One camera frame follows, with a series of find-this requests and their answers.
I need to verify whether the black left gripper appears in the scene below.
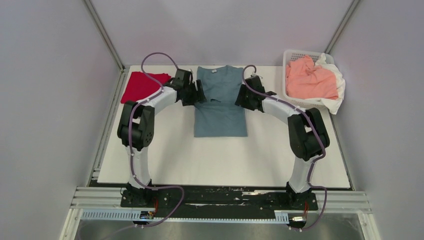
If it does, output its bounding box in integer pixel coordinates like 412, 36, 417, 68
181, 79, 207, 107

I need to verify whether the aluminium frame rail left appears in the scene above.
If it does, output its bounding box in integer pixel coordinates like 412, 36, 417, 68
82, 0, 125, 72

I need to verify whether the slotted cable duct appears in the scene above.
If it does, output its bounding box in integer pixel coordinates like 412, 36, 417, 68
80, 209, 289, 224

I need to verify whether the aluminium frame rail right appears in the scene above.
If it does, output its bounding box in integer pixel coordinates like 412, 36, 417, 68
324, 0, 362, 55

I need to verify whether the blue-grey t-shirt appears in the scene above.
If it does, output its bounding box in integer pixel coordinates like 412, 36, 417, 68
194, 65, 248, 138

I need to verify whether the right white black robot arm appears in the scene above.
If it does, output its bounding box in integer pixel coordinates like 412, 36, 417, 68
235, 75, 330, 209

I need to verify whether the salmon pink t-shirt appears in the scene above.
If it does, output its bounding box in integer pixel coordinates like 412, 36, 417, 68
285, 55, 338, 100

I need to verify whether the aluminium front rail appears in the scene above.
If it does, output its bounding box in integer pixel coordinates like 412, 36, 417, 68
70, 185, 372, 214

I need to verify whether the white plastic laundry basket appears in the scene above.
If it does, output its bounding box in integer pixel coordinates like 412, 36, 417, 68
282, 50, 335, 108

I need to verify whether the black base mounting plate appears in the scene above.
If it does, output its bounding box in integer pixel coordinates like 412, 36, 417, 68
120, 185, 319, 220

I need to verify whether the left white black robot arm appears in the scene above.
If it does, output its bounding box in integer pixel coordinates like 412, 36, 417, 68
117, 68, 207, 207

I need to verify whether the folded red t-shirt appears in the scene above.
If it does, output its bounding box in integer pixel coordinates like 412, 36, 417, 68
120, 71, 160, 104

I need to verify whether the aluminium frame rail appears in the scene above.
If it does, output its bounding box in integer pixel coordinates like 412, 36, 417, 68
324, 0, 362, 55
82, 0, 125, 72

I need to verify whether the white t-shirt in basket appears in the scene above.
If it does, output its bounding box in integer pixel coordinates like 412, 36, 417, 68
314, 53, 346, 115

